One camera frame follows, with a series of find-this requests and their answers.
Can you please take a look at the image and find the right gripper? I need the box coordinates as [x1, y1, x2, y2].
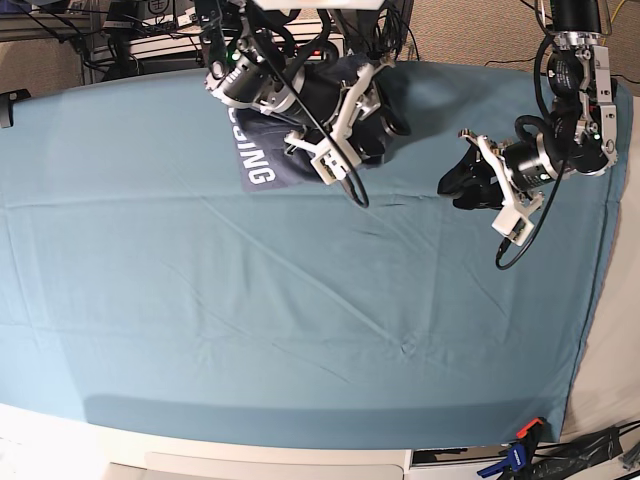
[282, 56, 411, 161]

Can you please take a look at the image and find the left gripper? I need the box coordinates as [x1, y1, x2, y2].
[437, 129, 558, 211]

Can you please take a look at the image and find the blue-grey heathered T-shirt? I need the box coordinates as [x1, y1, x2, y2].
[208, 58, 386, 192]

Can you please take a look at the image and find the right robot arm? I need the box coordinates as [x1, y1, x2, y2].
[194, 1, 411, 167]

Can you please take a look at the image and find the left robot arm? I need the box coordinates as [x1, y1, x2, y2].
[437, 1, 618, 210]

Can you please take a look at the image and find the white power strip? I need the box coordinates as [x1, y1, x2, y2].
[129, 34, 346, 60]

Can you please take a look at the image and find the blue orange clamp bottom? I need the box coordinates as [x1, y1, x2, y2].
[477, 417, 546, 479]

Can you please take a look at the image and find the teal table cloth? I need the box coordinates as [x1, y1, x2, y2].
[1, 63, 633, 449]

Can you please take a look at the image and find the black plastic bag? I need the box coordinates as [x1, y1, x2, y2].
[522, 421, 639, 479]

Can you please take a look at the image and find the black clamp left edge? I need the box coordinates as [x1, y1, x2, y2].
[0, 89, 31, 129]

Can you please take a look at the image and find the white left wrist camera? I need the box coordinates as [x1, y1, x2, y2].
[492, 202, 541, 247]

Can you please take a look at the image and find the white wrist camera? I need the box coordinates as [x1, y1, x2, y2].
[492, 202, 541, 247]
[311, 144, 352, 185]

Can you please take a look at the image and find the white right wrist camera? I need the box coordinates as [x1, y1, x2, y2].
[311, 144, 352, 185]

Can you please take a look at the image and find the yellow cable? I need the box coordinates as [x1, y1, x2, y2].
[602, 0, 626, 41]

